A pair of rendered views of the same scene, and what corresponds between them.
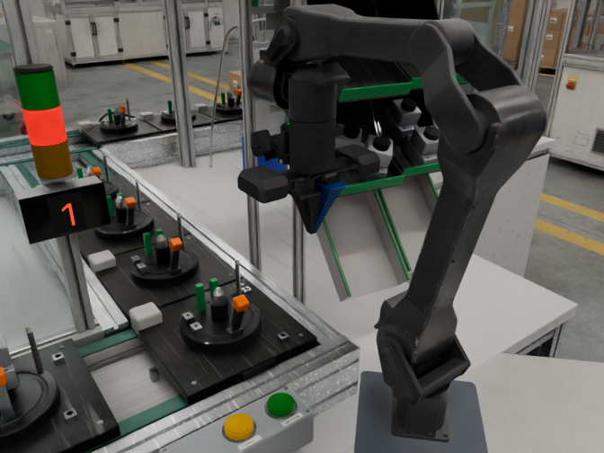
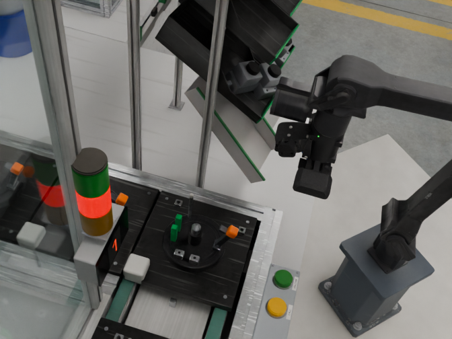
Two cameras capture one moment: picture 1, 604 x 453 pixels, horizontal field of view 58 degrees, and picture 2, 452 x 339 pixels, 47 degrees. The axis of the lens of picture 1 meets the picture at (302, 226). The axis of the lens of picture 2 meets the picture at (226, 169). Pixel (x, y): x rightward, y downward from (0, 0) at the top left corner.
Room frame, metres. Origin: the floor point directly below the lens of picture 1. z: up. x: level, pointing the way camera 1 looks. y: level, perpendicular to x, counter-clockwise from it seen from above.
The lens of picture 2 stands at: (0.31, 0.56, 1.97)
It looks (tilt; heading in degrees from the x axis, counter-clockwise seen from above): 50 degrees down; 313
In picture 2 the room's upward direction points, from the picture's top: 10 degrees clockwise
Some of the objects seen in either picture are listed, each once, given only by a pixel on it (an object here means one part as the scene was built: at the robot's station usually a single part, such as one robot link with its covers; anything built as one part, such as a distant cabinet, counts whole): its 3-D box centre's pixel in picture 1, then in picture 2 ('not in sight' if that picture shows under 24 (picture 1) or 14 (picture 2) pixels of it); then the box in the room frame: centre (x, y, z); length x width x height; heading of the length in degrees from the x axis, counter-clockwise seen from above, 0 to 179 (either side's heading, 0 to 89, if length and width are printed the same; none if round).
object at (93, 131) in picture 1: (117, 118); not in sight; (2.02, 0.70, 1.01); 0.24 x 0.24 x 0.13; 36
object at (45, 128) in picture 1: (45, 124); (93, 195); (0.76, 0.37, 1.33); 0.05 x 0.05 x 0.05
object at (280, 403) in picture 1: (280, 406); (282, 279); (0.59, 0.03, 0.96); 0.04 x 0.04 x 0.02
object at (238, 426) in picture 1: (239, 428); (276, 307); (0.55, 0.09, 0.96); 0.04 x 0.04 x 0.02
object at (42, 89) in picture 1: (38, 89); (91, 173); (0.76, 0.37, 1.38); 0.05 x 0.05 x 0.05
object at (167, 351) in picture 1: (218, 306); (195, 234); (0.77, 0.14, 1.01); 0.24 x 0.24 x 0.13; 36
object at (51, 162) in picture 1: (52, 157); (96, 214); (0.76, 0.37, 1.28); 0.05 x 0.05 x 0.05
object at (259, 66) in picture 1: (289, 63); (313, 94); (0.67, 0.02, 1.43); 0.12 x 0.08 x 0.11; 37
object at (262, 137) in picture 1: (283, 141); (294, 137); (0.68, 0.02, 1.33); 0.07 x 0.07 x 0.06; 37
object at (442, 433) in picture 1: (421, 396); (391, 247); (0.48, -0.14, 1.09); 0.07 x 0.07 x 0.06; 81
